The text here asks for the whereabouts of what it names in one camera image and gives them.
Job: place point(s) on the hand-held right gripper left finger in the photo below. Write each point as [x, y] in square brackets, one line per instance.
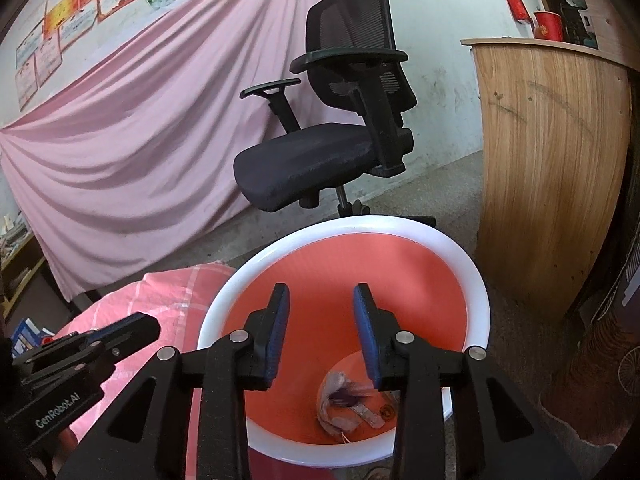
[277, 332]

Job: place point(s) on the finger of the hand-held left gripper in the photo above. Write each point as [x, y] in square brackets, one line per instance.
[130, 332]

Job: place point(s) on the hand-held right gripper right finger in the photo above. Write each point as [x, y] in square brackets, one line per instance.
[365, 332]

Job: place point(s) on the pink bin with white rim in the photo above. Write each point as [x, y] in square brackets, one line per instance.
[315, 280]

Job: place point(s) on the grey wrapper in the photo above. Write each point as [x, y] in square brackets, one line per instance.
[335, 390]

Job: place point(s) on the white strip packet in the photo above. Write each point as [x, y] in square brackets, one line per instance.
[372, 417]

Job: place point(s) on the pink checked tablecloth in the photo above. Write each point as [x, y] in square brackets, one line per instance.
[165, 300]

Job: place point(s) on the blue cardboard box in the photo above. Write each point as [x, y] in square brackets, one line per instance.
[25, 334]

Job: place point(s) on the wooden shelf desk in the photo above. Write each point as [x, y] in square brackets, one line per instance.
[20, 280]

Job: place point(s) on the stack of books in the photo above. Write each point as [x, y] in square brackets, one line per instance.
[10, 235]

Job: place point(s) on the black mesh office chair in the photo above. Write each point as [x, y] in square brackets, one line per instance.
[310, 160]

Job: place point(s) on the pink hanging cloth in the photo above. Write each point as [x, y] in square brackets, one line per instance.
[125, 135]

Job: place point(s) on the dark printed cardboard box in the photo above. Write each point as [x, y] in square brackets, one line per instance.
[600, 350]

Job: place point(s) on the curved wooden counter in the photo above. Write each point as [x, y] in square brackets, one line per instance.
[545, 160]

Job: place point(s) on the red cup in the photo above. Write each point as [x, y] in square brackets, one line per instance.
[547, 25]

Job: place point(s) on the red hanging ornament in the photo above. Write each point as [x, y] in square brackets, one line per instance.
[516, 2]

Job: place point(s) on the group of wall certificates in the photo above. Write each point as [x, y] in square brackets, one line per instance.
[75, 15]

